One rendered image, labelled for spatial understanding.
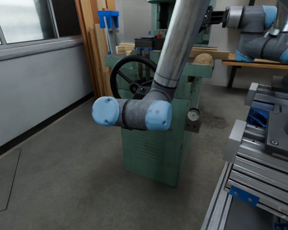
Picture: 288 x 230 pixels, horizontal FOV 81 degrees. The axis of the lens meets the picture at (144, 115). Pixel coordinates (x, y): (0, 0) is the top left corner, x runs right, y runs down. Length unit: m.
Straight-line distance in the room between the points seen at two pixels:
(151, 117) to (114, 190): 1.02
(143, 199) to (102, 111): 0.96
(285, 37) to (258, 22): 0.11
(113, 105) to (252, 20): 0.59
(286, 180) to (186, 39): 0.47
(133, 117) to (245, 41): 0.55
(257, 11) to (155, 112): 0.56
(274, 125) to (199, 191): 0.90
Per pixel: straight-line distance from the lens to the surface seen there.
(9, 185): 1.70
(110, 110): 0.41
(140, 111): 0.40
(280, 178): 0.63
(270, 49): 0.76
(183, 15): 0.45
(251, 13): 0.79
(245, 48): 0.80
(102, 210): 1.29
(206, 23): 0.78
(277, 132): 0.58
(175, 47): 0.45
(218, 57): 1.01
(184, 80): 0.90
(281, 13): 1.00
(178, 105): 0.95
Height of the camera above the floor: 1.08
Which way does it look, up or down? 30 degrees down
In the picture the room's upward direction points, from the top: straight up
